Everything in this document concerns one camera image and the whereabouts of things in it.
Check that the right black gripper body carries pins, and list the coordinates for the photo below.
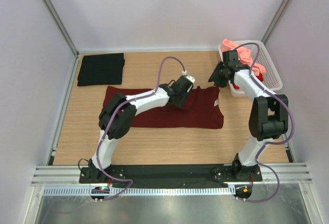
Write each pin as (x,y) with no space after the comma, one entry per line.
(218,75)

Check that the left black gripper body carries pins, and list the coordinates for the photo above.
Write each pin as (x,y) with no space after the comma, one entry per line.
(182,98)

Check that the dark red t shirt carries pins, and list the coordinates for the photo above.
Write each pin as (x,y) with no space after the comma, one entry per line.
(200,110)

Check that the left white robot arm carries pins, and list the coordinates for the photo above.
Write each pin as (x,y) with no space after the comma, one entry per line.
(117,117)

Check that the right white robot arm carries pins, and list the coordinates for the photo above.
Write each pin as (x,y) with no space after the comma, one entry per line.
(268,117)

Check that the pink t shirt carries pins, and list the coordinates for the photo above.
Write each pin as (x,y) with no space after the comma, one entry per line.
(244,56)

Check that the bright red t shirt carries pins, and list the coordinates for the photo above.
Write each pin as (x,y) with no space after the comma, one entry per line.
(259,77)

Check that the white plastic basket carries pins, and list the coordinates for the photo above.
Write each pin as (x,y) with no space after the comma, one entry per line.
(271,78)

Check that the folded black t shirt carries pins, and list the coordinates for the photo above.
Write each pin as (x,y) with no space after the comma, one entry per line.
(101,69)

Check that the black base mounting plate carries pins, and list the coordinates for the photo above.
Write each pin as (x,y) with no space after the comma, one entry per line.
(188,176)

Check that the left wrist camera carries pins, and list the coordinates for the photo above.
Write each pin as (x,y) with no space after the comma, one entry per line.
(190,78)

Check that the aluminium front rail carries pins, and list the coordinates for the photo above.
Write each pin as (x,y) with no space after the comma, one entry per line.
(69,175)

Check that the right aluminium frame post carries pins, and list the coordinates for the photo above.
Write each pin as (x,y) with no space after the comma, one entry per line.
(275,20)

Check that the aluminium frame post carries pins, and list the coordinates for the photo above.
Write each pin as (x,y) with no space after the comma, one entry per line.
(56,18)
(275,20)

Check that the left aluminium frame post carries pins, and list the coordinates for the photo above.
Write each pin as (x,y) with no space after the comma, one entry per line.
(56,18)

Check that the white slotted cable duct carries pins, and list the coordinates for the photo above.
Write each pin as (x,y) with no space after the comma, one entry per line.
(103,191)

